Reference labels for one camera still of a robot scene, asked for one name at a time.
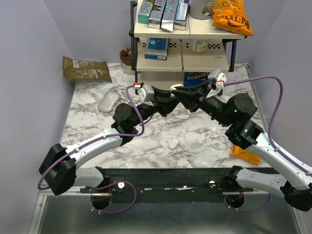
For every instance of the orange snack bag on table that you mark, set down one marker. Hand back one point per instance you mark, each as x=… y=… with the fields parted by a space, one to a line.
x=245 y=155

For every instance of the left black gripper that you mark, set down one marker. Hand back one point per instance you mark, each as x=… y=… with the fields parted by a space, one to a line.
x=163 y=104

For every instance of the blue box middle shelf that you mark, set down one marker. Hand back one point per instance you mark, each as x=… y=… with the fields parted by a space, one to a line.
x=156 y=48

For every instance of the blue white toothpaste box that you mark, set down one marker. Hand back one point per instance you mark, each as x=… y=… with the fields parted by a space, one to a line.
x=180 y=20

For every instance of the beige earbud charging case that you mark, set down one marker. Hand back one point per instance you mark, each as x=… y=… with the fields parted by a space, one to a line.
x=174 y=87

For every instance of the brown snack bag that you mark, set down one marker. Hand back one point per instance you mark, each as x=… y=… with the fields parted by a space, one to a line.
x=81 y=70

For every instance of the silver toothpaste box left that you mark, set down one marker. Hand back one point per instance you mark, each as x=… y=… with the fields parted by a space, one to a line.
x=156 y=14

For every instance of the chocolate cupcake in wrapper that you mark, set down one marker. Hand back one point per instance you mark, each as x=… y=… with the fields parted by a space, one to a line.
x=125 y=60

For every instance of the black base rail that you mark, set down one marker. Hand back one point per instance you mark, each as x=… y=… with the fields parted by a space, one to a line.
x=166 y=185

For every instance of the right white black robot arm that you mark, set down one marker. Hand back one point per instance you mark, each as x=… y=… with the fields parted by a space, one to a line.
x=293 y=180

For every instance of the beige black shelf rack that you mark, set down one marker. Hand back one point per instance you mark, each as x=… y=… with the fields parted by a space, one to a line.
x=219 y=54

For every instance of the silver toothpaste box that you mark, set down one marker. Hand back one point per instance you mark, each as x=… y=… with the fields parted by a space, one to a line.
x=156 y=14
x=167 y=22

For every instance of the white yellow mug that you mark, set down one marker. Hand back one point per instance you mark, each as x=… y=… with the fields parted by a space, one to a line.
x=198 y=45

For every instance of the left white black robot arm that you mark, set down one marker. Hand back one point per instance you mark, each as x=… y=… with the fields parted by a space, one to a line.
x=62 y=167

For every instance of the teal toothpaste box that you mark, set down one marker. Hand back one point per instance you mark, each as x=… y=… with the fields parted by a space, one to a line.
x=145 y=11

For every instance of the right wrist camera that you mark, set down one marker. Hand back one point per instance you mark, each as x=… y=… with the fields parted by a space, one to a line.
x=216 y=79

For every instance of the silver toothpaste box middle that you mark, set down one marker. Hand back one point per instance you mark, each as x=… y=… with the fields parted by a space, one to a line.
x=167 y=22

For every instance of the orange chips bag on shelf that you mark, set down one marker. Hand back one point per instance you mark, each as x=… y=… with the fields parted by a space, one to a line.
x=230 y=15

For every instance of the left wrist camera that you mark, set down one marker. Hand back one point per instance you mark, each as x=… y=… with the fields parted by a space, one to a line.
x=144 y=91

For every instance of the grey printed mug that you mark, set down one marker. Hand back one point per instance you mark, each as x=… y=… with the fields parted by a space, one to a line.
x=201 y=9

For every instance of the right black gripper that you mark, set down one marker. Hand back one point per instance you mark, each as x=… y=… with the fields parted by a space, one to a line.
x=192 y=96

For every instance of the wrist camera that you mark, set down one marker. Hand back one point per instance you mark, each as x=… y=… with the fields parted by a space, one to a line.
x=216 y=79
x=144 y=91

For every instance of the blue Doritos bag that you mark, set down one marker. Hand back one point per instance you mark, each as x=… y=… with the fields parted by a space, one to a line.
x=195 y=78

